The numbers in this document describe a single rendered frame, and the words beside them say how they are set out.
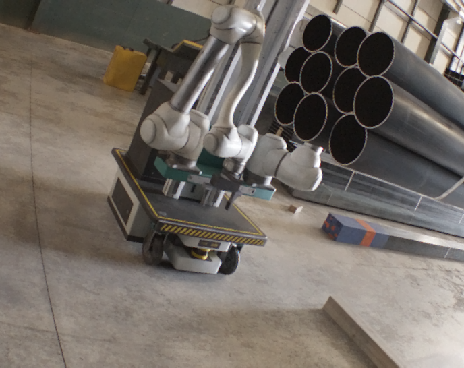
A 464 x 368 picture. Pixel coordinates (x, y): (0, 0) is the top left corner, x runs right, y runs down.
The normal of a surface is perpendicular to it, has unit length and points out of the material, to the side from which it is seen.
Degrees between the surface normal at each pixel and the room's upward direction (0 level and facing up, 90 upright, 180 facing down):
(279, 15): 90
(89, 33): 90
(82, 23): 90
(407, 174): 109
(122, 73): 90
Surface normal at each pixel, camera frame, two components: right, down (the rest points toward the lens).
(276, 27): 0.45, 0.43
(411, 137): 0.22, 0.76
